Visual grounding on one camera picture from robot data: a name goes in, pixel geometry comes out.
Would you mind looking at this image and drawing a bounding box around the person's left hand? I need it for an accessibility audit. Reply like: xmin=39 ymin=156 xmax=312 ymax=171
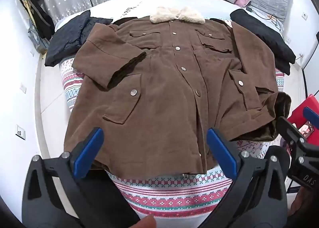
xmin=138 ymin=214 xmax=157 ymax=228

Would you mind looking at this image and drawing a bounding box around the patterned knit blanket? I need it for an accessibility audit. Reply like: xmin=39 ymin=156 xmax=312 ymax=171
xmin=60 ymin=57 xmax=286 ymax=218

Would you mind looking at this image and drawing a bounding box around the red chair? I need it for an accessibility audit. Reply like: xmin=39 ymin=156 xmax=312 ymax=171
xmin=290 ymin=95 xmax=319 ymax=141

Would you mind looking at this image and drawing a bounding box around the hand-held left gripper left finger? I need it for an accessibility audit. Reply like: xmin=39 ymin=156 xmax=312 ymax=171
xmin=22 ymin=127 xmax=104 ymax=228

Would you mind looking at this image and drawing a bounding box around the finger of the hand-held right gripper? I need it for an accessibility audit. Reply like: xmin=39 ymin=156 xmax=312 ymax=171
xmin=303 ymin=107 xmax=319 ymax=129
xmin=278 ymin=116 xmax=319 ymax=162

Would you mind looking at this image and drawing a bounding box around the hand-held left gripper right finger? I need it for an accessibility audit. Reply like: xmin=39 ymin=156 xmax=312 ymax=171
xmin=206 ymin=128 xmax=292 ymax=228

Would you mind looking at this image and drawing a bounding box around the black hanging bag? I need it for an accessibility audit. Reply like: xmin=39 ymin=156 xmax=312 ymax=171
xmin=17 ymin=0 xmax=55 ymax=40

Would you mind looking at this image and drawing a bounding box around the charger cable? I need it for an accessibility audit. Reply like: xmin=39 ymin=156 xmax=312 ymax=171
xmin=245 ymin=6 xmax=285 ymax=34

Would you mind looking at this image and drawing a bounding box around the white bed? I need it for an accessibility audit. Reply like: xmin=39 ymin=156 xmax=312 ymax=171
xmin=53 ymin=0 xmax=292 ymax=44

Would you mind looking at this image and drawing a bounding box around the brown jacket with fleece collar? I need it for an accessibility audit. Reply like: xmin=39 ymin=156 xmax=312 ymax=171
xmin=64 ymin=6 xmax=292 ymax=174

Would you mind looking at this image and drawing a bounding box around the black puffer jacket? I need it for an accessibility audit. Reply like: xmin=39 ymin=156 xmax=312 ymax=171
xmin=229 ymin=9 xmax=296 ymax=76
xmin=44 ymin=10 xmax=114 ymax=67

